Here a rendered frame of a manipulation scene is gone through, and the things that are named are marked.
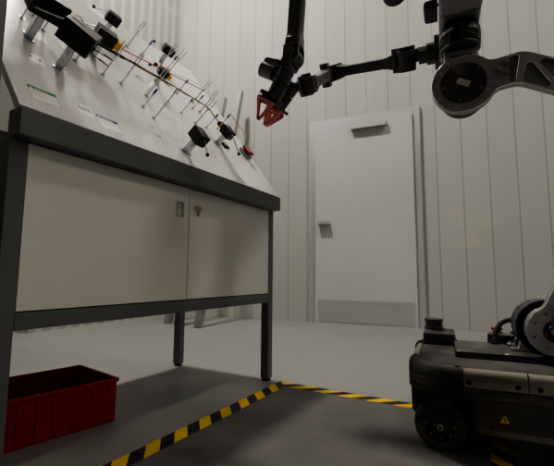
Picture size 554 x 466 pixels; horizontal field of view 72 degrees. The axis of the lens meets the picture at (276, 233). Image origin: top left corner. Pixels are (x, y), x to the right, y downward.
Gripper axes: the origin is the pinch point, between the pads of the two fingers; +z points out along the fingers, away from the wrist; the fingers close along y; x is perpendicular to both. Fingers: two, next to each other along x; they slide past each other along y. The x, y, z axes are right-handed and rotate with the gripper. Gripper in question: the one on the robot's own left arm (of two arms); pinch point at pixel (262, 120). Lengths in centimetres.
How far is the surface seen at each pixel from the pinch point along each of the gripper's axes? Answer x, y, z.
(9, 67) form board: -29, 65, 23
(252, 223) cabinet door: -1.1, -32.1, 38.1
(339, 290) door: 1, -266, 82
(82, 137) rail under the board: -12, 53, 31
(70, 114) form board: -18, 54, 27
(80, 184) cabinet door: -9, 50, 42
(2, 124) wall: -311, -91, 83
